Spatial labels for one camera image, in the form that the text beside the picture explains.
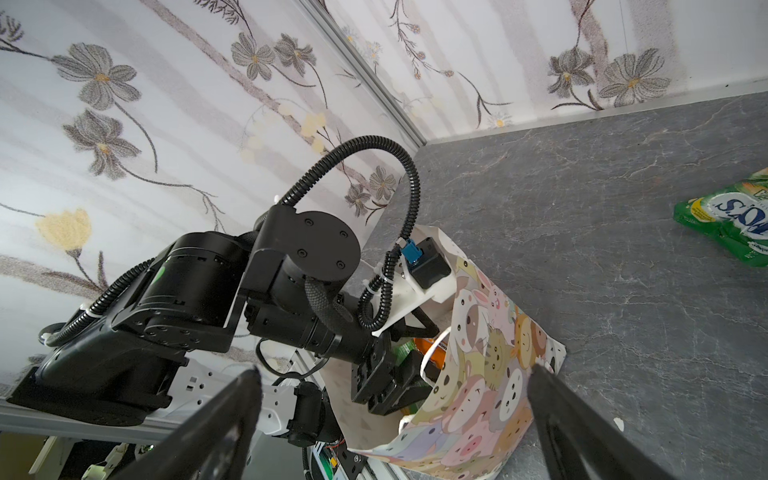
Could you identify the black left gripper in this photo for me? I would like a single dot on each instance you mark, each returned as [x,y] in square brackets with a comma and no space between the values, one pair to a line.
[385,385]

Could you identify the orange snack packet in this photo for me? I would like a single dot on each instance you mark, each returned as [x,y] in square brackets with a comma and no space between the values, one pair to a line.
[433,349]

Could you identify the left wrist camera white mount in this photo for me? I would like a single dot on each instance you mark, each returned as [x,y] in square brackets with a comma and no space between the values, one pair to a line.
[421,283]

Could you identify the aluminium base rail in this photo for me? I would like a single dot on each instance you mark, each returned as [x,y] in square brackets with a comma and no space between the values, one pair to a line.
[296,419]

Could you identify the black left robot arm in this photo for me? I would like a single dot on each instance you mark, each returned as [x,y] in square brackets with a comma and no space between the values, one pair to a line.
[113,362]

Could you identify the green Fox's candy bag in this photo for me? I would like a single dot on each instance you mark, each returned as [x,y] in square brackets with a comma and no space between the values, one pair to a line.
[735,217]

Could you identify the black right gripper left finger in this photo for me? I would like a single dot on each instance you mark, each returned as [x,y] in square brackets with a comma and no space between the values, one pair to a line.
[212,444]

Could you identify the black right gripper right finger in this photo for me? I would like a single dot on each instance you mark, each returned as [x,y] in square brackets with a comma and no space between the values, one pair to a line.
[576,441]

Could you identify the white cartoon paper gift bag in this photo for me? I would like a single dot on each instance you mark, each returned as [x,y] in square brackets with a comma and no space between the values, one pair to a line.
[477,412]

